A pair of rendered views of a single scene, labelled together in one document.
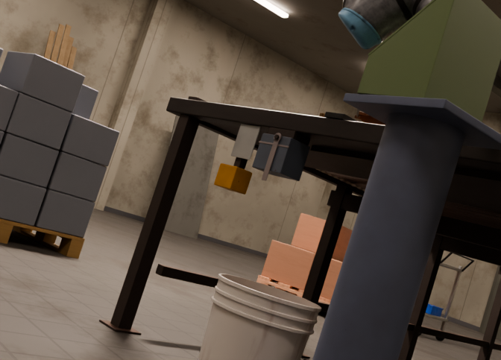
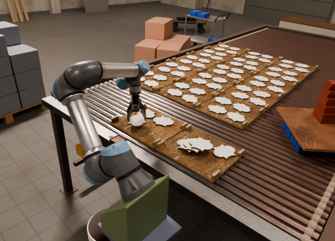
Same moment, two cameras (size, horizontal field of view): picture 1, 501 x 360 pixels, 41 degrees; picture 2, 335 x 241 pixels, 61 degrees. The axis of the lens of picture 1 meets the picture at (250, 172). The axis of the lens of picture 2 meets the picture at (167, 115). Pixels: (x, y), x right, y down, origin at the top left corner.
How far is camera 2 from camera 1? 156 cm
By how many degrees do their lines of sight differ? 35
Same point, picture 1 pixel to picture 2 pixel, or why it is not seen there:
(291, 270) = (147, 57)
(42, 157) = (7, 82)
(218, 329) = not seen: outside the picture
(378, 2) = (97, 175)
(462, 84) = (148, 222)
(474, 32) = (146, 205)
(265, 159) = not seen: hidden behind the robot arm
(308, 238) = (151, 33)
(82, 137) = (20, 63)
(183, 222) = (99, 5)
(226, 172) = (79, 150)
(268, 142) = not seen: hidden behind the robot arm
